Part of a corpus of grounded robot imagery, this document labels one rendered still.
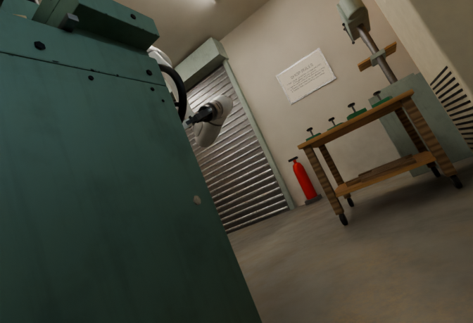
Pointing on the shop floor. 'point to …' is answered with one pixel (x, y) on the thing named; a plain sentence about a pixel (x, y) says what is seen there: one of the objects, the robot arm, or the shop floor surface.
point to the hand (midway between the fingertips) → (184, 124)
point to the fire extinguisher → (305, 182)
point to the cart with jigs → (403, 164)
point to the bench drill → (355, 25)
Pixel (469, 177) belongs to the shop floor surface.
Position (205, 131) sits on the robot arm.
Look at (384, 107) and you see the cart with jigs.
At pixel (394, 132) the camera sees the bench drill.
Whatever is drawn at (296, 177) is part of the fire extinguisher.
